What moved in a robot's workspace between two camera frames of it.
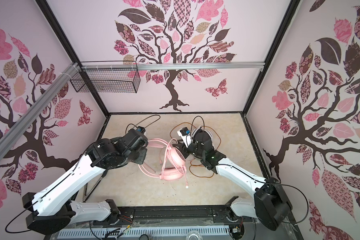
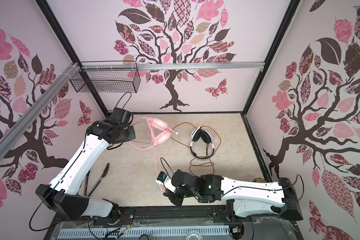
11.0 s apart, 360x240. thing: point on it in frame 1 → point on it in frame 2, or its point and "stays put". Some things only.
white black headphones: [199, 128] stays put
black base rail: [187, 216] stays put
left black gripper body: [139, 148] → [128, 133]
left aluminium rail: [18, 126] stays put
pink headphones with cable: [174, 168] → [161, 133]
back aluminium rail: [94, 66] stays put
